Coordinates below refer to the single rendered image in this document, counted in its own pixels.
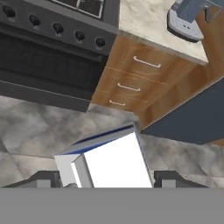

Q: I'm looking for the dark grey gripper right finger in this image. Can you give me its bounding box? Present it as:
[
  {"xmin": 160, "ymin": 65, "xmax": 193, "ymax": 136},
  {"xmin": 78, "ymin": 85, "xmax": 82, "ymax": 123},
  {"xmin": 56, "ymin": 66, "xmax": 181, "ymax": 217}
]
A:
[{"xmin": 153, "ymin": 171, "xmax": 210, "ymax": 189}]

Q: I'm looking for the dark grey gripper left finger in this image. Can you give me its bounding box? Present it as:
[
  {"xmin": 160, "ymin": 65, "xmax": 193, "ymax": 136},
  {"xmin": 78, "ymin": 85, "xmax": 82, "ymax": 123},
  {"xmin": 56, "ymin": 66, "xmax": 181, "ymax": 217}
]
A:
[{"xmin": 2, "ymin": 171, "xmax": 63, "ymax": 189}]

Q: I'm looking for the white milk carton blue edge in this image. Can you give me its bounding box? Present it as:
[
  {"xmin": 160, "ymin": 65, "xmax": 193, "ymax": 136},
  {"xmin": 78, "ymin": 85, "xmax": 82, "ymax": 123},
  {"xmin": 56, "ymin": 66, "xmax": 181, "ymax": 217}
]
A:
[{"xmin": 53, "ymin": 122, "xmax": 154, "ymax": 189}]

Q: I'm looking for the wooden cabinet side panel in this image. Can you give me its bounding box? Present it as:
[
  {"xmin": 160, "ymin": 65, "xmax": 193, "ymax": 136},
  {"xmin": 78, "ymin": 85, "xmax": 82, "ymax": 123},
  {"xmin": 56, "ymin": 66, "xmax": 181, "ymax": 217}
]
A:
[{"xmin": 139, "ymin": 5, "xmax": 224, "ymax": 130}]

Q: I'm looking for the wooden drawer front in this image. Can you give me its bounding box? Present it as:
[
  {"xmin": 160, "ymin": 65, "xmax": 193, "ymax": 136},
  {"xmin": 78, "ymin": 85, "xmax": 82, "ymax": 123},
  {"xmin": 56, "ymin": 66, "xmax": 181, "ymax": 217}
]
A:
[
  {"xmin": 95, "ymin": 66, "xmax": 170, "ymax": 103},
  {"xmin": 104, "ymin": 35, "xmax": 200, "ymax": 86},
  {"xmin": 90, "ymin": 89, "xmax": 151, "ymax": 116}
]

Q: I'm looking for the dark grey oven door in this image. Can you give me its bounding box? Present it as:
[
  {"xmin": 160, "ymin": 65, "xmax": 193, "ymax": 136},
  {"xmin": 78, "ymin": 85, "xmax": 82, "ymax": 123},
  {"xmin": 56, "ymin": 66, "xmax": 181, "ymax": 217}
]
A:
[{"xmin": 0, "ymin": 22, "xmax": 109, "ymax": 102}]

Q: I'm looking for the dark grey oven range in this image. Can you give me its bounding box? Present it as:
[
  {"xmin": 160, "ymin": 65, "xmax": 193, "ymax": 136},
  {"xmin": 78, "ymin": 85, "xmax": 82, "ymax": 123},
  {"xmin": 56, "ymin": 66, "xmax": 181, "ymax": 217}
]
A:
[{"xmin": 0, "ymin": 0, "xmax": 121, "ymax": 114}]

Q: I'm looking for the black oven knob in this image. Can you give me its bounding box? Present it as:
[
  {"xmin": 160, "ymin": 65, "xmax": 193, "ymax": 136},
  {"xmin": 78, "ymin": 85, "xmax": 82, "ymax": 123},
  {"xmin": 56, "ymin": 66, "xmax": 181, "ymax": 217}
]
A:
[
  {"xmin": 2, "ymin": 4, "xmax": 17, "ymax": 19},
  {"xmin": 28, "ymin": 14, "xmax": 42, "ymax": 27},
  {"xmin": 94, "ymin": 37, "xmax": 107, "ymax": 48},
  {"xmin": 52, "ymin": 22, "xmax": 65, "ymax": 35},
  {"xmin": 74, "ymin": 30, "xmax": 87, "ymax": 42}
]

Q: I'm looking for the grey blue stand mixer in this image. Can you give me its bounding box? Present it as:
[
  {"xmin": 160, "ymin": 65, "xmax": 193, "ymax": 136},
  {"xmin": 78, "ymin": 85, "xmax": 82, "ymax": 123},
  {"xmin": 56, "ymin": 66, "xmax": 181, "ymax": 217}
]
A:
[{"xmin": 166, "ymin": 0, "xmax": 219, "ymax": 44}]

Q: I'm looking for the white drawer handle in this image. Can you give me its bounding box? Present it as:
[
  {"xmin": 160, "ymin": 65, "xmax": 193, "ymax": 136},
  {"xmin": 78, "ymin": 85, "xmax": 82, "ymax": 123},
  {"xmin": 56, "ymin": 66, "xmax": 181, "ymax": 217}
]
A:
[
  {"xmin": 116, "ymin": 81, "xmax": 142, "ymax": 93},
  {"xmin": 108, "ymin": 99, "xmax": 127, "ymax": 108},
  {"xmin": 132, "ymin": 55, "xmax": 162, "ymax": 69}
]

